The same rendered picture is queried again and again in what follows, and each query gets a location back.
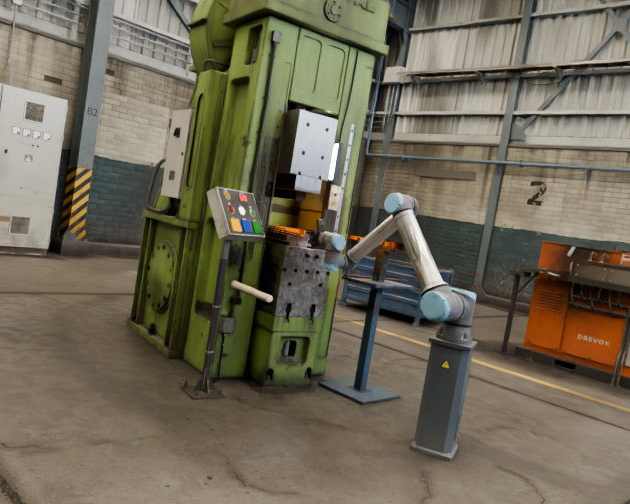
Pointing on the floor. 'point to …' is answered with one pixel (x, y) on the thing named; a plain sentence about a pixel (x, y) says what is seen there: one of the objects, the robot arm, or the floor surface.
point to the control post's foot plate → (201, 391)
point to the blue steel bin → (399, 300)
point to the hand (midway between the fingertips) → (306, 231)
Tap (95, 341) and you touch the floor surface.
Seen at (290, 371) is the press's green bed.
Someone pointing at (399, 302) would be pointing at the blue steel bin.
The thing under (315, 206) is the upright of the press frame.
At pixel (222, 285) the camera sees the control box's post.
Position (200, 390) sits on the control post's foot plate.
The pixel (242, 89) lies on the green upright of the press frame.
